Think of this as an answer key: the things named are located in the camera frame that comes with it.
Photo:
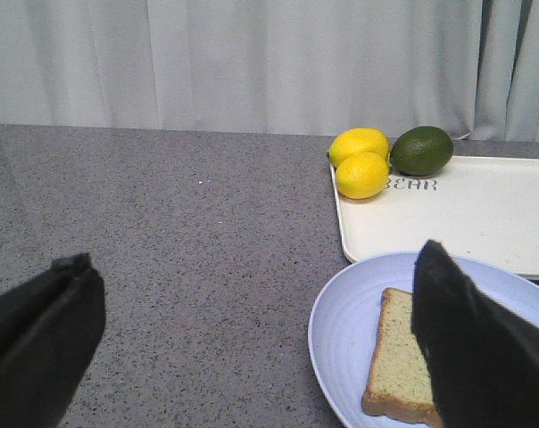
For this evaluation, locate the white bear tray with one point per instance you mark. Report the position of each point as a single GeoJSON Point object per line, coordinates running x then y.
{"type": "Point", "coordinates": [482, 208]}

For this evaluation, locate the front yellow lemon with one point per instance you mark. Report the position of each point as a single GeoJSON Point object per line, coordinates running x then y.
{"type": "Point", "coordinates": [362, 175]}

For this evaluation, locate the back yellow lemon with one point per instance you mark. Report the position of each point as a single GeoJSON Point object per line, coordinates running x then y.
{"type": "Point", "coordinates": [358, 140]}

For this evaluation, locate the green lime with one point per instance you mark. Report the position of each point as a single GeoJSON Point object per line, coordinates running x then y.
{"type": "Point", "coordinates": [421, 151]}

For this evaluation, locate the yellow lemon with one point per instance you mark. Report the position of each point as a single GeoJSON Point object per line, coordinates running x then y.
{"type": "Point", "coordinates": [362, 175]}
{"type": "Point", "coordinates": [358, 140]}

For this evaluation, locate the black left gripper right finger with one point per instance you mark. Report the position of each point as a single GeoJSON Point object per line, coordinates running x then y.
{"type": "Point", "coordinates": [482, 359]}

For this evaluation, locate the bottom bread slice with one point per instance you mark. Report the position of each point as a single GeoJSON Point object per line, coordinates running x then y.
{"type": "Point", "coordinates": [398, 384]}

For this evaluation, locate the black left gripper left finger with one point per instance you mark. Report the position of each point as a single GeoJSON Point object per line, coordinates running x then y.
{"type": "Point", "coordinates": [50, 327]}

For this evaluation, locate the grey curtain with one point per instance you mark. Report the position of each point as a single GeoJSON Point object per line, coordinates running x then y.
{"type": "Point", "coordinates": [295, 67]}

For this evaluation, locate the light blue plate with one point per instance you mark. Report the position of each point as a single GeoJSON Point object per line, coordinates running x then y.
{"type": "Point", "coordinates": [343, 324]}

